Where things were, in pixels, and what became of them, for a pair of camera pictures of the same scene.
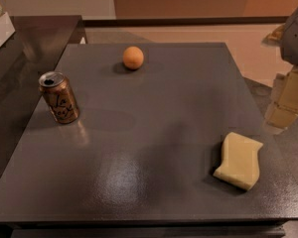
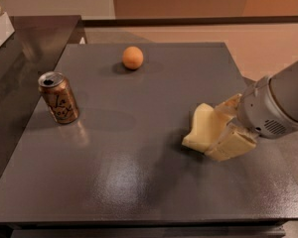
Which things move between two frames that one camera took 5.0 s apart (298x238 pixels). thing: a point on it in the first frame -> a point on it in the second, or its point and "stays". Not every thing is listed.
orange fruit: (133, 58) stays
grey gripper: (296, 39) -> (258, 109)
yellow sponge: (240, 161) -> (208, 128)
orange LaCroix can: (60, 95) stays
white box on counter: (0, 31) stays
